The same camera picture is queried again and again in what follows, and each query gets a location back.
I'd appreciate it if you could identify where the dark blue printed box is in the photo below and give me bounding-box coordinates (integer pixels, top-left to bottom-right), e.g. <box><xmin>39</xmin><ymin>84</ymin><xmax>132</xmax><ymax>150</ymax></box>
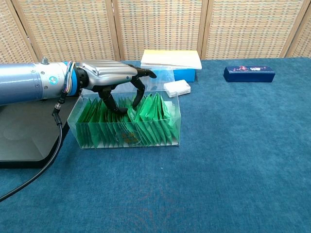
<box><xmin>224</xmin><ymin>65</ymin><xmax>276</xmax><ymax>83</ymax></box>

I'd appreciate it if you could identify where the small white box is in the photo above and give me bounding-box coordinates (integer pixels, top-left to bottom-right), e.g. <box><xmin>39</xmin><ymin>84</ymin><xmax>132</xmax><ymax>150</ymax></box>
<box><xmin>163</xmin><ymin>79</ymin><xmax>192</xmax><ymax>98</ymax></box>

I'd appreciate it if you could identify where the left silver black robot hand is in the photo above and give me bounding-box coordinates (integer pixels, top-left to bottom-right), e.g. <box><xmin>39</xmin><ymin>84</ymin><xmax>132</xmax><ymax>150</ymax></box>
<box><xmin>74</xmin><ymin>60</ymin><xmax>157</xmax><ymax>115</ymax></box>

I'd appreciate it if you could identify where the light blue box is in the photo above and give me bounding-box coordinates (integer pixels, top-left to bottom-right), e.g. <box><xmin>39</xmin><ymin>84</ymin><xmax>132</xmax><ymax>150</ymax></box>
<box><xmin>148</xmin><ymin>68</ymin><xmax>196</xmax><ymax>83</ymax></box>

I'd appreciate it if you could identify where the clear plastic box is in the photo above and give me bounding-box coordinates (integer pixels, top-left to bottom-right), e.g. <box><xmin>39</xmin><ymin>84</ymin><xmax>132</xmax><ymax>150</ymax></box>
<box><xmin>67</xmin><ymin>69</ymin><xmax>182</xmax><ymax>149</ymax></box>

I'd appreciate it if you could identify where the blue table cloth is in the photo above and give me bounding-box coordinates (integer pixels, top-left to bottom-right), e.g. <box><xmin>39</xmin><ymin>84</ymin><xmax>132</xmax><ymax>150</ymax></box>
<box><xmin>0</xmin><ymin>57</ymin><xmax>311</xmax><ymax>233</ymax></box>

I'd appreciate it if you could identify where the rattan folding screen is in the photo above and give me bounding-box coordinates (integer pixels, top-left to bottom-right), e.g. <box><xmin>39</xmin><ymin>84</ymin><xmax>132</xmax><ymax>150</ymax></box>
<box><xmin>0</xmin><ymin>0</ymin><xmax>311</xmax><ymax>67</ymax></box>

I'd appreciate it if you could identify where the black plastic tray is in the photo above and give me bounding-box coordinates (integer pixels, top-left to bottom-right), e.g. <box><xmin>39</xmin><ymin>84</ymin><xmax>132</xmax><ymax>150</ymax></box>
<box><xmin>0</xmin><ymin>98</ymin><xmax>81</xmax><ymax>169</ymax></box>

